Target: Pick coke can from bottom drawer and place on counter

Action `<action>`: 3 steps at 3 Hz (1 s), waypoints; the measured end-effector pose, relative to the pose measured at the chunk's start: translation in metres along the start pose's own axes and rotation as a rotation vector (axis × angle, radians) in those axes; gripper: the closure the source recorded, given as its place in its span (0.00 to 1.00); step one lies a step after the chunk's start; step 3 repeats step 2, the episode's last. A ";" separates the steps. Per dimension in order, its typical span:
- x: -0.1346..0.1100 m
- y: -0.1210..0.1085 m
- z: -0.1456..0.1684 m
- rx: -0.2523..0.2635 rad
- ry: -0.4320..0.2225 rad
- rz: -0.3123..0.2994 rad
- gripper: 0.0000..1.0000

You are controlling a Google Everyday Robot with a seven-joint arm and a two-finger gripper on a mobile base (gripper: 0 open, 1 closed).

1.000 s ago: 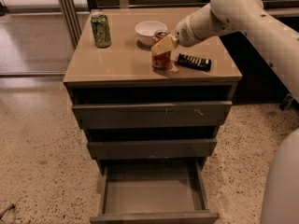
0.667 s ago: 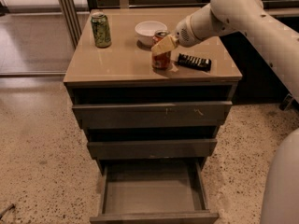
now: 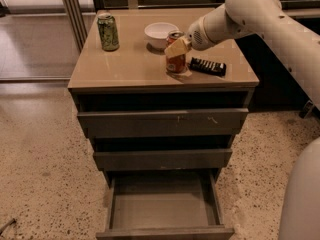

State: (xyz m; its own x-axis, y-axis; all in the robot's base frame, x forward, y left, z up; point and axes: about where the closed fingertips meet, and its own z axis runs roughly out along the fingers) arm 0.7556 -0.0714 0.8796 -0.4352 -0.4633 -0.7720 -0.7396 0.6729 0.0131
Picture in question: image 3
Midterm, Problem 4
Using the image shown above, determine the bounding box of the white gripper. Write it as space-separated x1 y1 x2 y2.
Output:
164 17 214 58

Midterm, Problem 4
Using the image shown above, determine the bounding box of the red coke can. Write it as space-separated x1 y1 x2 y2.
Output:
166 30 186 73

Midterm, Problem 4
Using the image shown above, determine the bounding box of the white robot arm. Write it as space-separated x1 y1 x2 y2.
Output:
165 0 320 240

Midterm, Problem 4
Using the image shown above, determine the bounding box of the green soda can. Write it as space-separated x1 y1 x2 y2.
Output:
97 12 119 51

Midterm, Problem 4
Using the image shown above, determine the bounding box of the grey drawer cabinet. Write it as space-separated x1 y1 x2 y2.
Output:
68 8 259 180

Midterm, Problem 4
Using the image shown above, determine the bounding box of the grey top drawer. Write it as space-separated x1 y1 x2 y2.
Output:
78 108 248 138

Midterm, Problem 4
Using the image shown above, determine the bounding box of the grey middle drawer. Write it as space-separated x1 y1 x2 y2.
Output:
93 149 232 171

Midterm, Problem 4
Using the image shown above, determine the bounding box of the grey open bottom drawer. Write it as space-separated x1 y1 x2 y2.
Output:
96 171 234 240

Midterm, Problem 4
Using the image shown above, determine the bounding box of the white bowl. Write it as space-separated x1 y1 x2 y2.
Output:
144 22 178 50

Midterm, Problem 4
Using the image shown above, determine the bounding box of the black snack bar packet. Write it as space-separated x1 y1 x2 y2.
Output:
189 58 226 77

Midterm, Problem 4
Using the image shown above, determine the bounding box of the grey caster bracket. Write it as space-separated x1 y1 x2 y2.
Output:
299 100 314 118

